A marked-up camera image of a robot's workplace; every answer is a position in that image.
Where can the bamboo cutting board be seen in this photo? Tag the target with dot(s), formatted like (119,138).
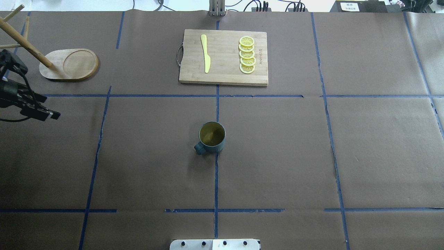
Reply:
(225,60)

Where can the lemon slice four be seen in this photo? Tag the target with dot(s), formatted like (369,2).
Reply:
(248,61)

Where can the lemon slice five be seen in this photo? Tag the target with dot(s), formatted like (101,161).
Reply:
(246,69)

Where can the lemon slice three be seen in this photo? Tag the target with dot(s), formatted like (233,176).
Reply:
(246,55)

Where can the aluminium frame post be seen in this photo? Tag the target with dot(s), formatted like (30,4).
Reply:
(217,8)

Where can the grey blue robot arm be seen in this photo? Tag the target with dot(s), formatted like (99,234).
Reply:
(13,93)

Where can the dark blue mug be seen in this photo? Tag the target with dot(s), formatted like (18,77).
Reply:
(212,137)

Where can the yellow plastic knife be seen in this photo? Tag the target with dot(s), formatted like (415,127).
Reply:
(207,58)

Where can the lemon slice two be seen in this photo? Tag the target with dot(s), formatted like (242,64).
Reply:
(245,49)

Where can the white pillar mount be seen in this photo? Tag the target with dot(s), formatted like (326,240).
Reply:
(215,244)

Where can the wooden cup rack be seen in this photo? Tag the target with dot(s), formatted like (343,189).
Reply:
(58,65)

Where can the lemon slice one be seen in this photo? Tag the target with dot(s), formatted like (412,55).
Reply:
(246,41)

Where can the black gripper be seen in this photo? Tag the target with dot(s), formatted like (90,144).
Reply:
(10,93)

